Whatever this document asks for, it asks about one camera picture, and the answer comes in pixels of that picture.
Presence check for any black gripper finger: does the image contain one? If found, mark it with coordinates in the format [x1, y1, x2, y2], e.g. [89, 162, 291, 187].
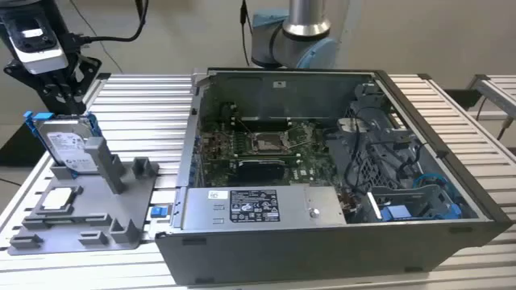
[67, 54, 103, 114]
[3, 59, 73, 114]

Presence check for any hard disk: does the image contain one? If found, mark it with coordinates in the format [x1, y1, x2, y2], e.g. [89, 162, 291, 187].
[25, 111, 101, 179]

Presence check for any grey disk bay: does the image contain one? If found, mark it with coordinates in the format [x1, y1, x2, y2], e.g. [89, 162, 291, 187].
[369, 184, 459, 220]

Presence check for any black monitor stand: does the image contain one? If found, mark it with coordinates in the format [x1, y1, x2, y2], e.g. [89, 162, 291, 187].
[0, 99, 62, 167]

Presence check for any silver CPU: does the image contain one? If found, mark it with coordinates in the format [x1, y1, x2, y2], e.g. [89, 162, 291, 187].
[43, 187, 77, 209]

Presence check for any thin metal locking lever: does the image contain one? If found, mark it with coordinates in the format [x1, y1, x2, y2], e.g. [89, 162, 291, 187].
[237, 117, 255, 134]

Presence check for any grey plastic parts rack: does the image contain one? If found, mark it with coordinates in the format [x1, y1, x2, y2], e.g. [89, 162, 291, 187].
[7, 137, 159, 257]

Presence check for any black RAM slot row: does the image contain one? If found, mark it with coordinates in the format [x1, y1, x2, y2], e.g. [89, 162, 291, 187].
[233, 117, 294, 131]

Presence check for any CPU socket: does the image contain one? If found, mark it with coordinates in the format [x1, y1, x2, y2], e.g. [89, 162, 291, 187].
[250, 131, 290, 153]

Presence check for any graphics card with black cooler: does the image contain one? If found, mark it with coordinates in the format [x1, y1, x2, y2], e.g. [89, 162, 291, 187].
[237, 152, 302, 185]

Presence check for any metal socket cover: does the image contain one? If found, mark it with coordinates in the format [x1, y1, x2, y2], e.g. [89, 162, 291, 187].
[287, 123, 315, 144]

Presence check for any green motherboard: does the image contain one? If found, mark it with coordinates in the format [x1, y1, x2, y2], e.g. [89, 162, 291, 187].
[199, 120, 349, 188]

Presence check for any silver power supply unit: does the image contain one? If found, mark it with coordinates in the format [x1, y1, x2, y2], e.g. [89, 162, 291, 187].
[179, 185, 349, 229]

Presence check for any grey metal drive cage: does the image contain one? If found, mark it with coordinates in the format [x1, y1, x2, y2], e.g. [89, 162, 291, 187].
[326, 83, 465, 224]

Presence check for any open black PC case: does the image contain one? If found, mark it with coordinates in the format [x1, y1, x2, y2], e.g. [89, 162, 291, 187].
[155, 66, 514, 286]

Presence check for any blue plastic tab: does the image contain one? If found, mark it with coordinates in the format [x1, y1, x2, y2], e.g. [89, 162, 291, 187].
[381, 207, 413, 219]

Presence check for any black box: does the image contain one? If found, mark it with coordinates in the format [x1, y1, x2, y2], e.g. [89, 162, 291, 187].
[445, 89, 485, 111]

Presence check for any metal slat side table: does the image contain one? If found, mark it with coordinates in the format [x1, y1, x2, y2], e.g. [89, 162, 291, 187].
[467, 74, 516, 114]

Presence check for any thin dark wall wire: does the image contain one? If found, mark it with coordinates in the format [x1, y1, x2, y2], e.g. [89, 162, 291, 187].
[97, 40, 125, 74]

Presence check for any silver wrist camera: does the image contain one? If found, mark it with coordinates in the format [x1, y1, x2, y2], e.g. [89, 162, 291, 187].
[7, 16, 70, 76]

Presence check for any thick black camera cable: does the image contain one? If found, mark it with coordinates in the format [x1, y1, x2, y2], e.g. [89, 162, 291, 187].
[67, 0, 147, 46]

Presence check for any thin black hanging cable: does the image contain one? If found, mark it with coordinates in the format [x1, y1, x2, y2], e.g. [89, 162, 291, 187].
[241, 0, 251, 66]

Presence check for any long black wire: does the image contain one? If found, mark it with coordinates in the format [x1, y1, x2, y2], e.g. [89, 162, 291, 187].
[342, 116, 375, 196]

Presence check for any short black wire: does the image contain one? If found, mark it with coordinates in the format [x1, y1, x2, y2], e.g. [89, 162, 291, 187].
[398, 141, 430, 182]

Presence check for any blue wire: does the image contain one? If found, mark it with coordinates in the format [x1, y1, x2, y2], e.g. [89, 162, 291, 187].
[414, 170, 450, 195]

